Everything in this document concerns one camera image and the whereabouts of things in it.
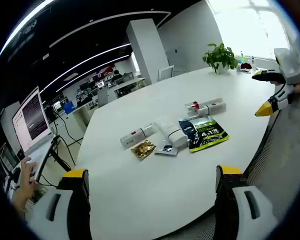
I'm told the green and black packet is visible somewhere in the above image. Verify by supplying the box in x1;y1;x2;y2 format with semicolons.
178;115;230;154

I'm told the long white skincare box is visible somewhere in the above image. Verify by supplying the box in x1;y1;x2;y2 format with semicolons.
202;96;227;114

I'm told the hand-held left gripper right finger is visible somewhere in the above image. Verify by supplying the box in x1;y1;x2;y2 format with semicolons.
214;164;279;240

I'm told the black laptop stand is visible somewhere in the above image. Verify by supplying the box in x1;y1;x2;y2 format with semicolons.
33;136;77;187

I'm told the white round skincare bottle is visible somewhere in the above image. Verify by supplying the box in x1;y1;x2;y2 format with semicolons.
167;129;188;150

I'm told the white skincare tube red label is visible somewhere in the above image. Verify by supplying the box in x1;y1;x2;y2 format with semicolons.
119;124;158;149

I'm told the white office chair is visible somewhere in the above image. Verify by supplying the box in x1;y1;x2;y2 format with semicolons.
157;64;175;83

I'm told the green potted plant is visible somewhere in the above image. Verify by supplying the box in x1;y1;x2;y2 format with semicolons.
202;42;239;75

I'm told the white and black sachet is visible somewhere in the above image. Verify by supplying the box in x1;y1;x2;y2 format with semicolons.
154;143;179;157

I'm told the black cable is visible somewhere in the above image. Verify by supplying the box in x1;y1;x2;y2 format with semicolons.
49;106;82;148

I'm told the gold foil sachet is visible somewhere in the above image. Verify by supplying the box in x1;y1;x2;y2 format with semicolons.
130;139;158;161

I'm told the blue storage box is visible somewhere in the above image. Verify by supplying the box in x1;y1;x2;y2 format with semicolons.
63;100;75;115

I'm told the open laptop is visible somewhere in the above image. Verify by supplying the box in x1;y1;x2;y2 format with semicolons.
11;85;56;186

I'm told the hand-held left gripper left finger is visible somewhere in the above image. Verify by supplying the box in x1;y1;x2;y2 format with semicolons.
27;168;92;240

